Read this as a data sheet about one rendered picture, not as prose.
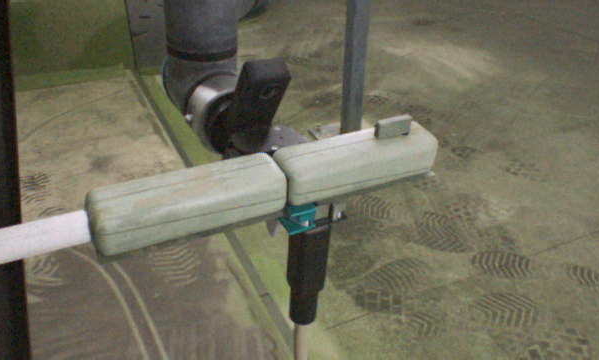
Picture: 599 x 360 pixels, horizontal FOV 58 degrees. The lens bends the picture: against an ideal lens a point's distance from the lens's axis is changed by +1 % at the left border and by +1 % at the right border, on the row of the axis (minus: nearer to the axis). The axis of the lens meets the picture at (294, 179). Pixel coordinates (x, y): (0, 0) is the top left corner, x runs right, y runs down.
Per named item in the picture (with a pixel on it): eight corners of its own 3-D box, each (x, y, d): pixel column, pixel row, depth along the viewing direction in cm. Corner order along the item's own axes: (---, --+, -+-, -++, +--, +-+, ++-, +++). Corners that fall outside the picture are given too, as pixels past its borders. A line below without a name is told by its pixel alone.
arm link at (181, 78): (154, 37, 72) (159, 105, 77) (182, 73, 62) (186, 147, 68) (221, 31, 75) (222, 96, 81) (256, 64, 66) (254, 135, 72)
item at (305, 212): (294, 201, 51) (296, 182, 50) (315, 228, 48) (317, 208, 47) (269, 207, 50) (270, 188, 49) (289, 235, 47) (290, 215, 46)
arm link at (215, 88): (255, 71, 67) (179, 80, 63) (272, 86, 63) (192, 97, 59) (253, 134, 72) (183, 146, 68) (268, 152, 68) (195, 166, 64)
